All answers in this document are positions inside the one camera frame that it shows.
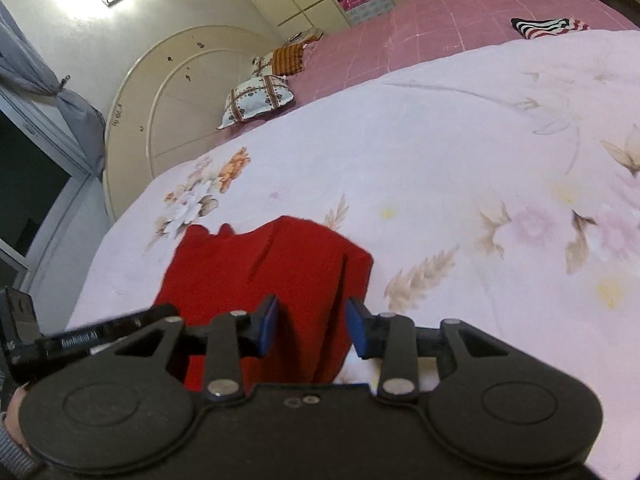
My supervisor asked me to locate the white floral duvet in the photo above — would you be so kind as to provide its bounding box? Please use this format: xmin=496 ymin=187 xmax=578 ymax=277
xmin=70 ymin=30 xmax=639 ymax=479

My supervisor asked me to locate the striped folded cloth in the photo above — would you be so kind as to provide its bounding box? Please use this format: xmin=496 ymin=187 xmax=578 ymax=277
xmin=511 ymin=18 xmax=590 ymax=40

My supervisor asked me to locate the pink checked bedsheet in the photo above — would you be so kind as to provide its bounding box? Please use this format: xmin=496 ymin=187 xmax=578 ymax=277
xmin=286 ymin=0 xmax=640 ymax=111

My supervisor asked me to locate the orange striped pillow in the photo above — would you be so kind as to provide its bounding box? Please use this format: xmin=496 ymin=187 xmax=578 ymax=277
xmin=252 ymin=44 xmax=306 ymax=77

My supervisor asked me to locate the person's left hand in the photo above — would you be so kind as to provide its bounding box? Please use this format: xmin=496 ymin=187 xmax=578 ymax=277
xmin=3 ymin=386 xmax=30 ymax=453

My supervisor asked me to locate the cream round headboard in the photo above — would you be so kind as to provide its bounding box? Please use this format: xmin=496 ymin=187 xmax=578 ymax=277
xmin=103 ymin=25 xmax=281 ymax=220

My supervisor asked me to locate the red knit sweater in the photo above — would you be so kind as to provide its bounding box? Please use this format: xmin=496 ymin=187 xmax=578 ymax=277
xmin=155 ymin=217 xmax=373 ymax=388

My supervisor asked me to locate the white patterned pillow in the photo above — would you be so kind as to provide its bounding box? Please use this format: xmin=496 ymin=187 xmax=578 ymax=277
xmin=218 ymin=75 xmax=294 ymax=130

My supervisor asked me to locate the grey curtain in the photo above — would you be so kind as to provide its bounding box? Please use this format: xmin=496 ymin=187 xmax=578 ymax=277
xmin=1 ymin=3 xmax=106 ymax=178

